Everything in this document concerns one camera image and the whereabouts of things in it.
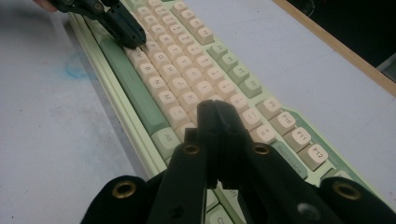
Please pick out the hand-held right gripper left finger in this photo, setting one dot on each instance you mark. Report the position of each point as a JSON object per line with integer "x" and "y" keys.
{"x": 211, "y": 140}

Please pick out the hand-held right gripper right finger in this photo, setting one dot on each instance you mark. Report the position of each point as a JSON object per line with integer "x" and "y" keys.
{"x": 233, "y": 146}

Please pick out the green and cream mechanical keyboard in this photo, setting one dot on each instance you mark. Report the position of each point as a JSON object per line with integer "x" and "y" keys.
{"x": 186, "y": 65}

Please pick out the dark metal frame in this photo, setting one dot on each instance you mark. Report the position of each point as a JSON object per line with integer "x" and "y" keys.
{"x": 388, "y": 67}

